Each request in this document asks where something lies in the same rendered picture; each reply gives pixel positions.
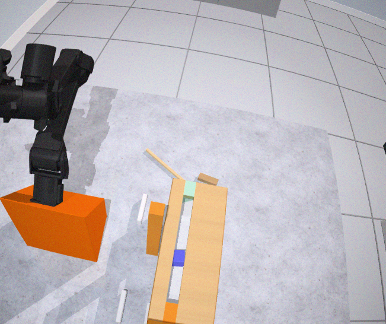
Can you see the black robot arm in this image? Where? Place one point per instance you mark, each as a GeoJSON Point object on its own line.
{"type": "Point", "coordinates": [48, 94]}

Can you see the small blue block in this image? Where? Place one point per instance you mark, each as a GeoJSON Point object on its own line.
{"type": "Point", "coordinates": [179, 257]}

